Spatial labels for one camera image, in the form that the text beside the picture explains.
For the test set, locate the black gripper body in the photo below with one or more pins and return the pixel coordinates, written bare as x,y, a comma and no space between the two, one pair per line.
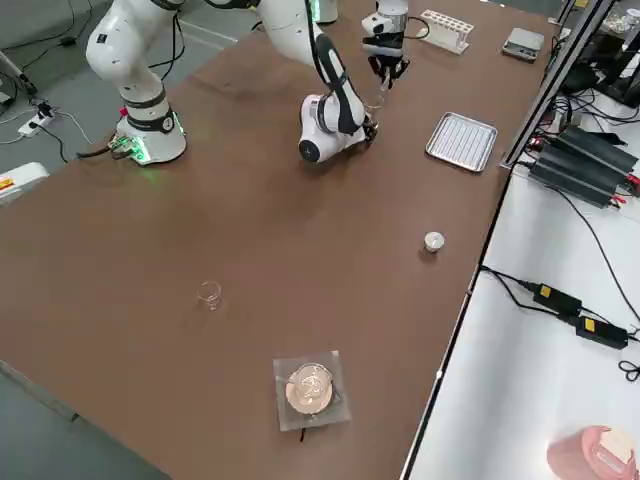
385,50
371,131

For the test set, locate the glass test tube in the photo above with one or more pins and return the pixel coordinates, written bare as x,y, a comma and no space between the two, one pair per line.
384,90

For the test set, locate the white test tube rack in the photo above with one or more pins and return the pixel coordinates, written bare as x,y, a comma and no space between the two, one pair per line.
442,35

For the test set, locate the small glass beaker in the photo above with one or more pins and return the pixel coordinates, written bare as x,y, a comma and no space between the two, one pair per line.
210,299

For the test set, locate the ribbed metal tray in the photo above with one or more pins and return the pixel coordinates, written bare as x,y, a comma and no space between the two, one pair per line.
460,142

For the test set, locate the silver digital scale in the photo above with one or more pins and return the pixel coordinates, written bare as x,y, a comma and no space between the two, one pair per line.
522,42

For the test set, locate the black finned power supply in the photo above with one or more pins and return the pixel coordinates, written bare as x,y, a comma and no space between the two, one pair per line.
575,177
600,150

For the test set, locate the black power adapter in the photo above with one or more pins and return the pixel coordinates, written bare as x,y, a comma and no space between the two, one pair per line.
602,332
557,299

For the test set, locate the round glass flask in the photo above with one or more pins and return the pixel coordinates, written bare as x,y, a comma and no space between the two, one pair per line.
310,390

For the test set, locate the white power strip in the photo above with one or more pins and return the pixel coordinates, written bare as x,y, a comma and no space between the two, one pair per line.
35,125

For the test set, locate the white box with warning label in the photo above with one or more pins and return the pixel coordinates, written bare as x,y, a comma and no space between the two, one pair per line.
20,182

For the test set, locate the pink plastic mug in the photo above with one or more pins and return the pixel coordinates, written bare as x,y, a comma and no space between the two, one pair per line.
575,455

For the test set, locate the aluminium frame post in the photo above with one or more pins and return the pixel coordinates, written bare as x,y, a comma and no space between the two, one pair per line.
555,80

